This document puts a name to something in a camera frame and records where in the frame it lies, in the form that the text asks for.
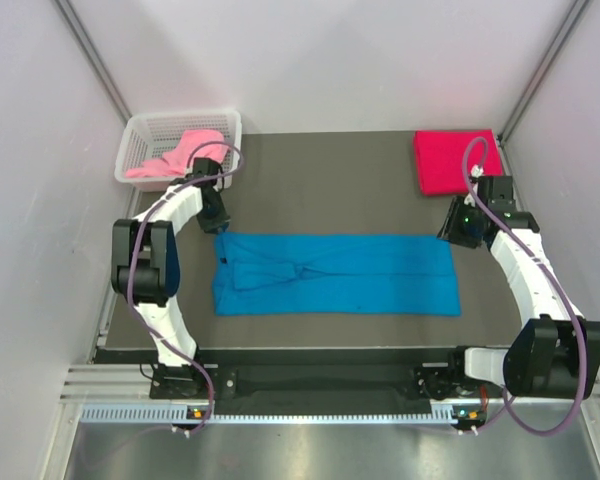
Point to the white plastic basket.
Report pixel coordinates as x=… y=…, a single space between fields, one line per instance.
x=151 y=135

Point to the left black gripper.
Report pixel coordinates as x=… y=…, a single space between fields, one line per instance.
x=220 y=220

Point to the pink t shirt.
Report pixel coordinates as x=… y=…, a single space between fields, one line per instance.
x=206 y=143

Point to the slotted grey cable duct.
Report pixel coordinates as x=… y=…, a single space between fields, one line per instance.
x=181 y=414

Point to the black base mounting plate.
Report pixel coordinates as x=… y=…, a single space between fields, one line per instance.
x=317 y=381

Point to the blue t shirt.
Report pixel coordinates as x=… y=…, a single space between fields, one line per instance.
x=275 y=274

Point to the folded red t shirt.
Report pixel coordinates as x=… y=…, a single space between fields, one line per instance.
x=438 y=159

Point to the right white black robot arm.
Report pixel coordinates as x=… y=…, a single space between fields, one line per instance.
x=557 y=352

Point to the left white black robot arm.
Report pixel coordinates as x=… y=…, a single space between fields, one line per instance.
x=145 y=270

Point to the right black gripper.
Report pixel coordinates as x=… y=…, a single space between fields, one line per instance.
x=449 y=230

